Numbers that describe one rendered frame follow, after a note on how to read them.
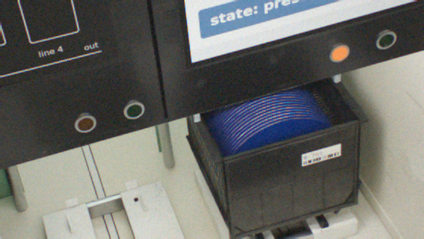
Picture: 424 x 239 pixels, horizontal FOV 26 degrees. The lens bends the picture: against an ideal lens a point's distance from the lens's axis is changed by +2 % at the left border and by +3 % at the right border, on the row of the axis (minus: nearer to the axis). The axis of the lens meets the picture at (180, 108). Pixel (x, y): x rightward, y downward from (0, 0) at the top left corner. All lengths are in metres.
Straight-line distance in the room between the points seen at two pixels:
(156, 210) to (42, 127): 0.65
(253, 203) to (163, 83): 0.51
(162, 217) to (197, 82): 0.63
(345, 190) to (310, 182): 0.07
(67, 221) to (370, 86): 0.54
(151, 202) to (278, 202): 0.25
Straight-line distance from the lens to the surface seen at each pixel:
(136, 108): 0.88
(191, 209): 1.53
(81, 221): 1.51
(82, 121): 0.87
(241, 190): 1.31
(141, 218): 1.49
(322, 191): 1.38
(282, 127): 1.31
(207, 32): 0.85
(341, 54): 0.93
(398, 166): 1.37
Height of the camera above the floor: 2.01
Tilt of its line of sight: 41 degrees down
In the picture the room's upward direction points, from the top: 8 degrees counter-clockwise
